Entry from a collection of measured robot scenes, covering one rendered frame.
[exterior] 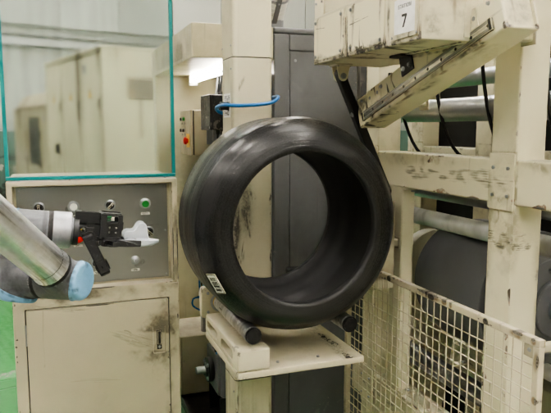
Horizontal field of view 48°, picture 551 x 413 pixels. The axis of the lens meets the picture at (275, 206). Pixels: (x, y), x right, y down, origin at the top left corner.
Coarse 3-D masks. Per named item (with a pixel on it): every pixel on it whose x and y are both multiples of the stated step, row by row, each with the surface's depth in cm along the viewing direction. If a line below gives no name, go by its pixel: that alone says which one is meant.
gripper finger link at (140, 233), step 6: (138, 228) 154; (144, 228) 154; (126, 234) 153; (132, 234) 153; (138, 234) 154; (144, 234) 155; (144, 240) 154; (150, 240) 155; (156, 240) 157; (144, 246) 155
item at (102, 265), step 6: (90, 234) 150; (84, 240) 150; (90, 240) 150; (90, 246) 150; (96, 246) 151; (90, 252) 151; (96, 252) 151; (96, 258) 151; (102, 258) 152; (96, 264) 151; (102, 264) 152; (108, 264) 154; (96, 270) 154; (102, 270) 152; (108, 270) 153
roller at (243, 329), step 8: (216, 304) 186; (224, 312) 178; (232, 312) 174; (232, 320) 170; (240, 320) 166; (240, 328) 163; (248, 328) 160; (256, 328) 159; (248, 336) 159; (256, 336) 159
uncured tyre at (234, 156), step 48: (240, 144) 153; (288, 144) 154; (336, 144) 159; (192, 192) 159; (240, 192) 151; (336, 192) 191; (384, 192) 166; (192, 240) 156; (336, 240) 193; (384, 240) 167; (240, 288) 155; (288, 288) 189; (336, 288) 166
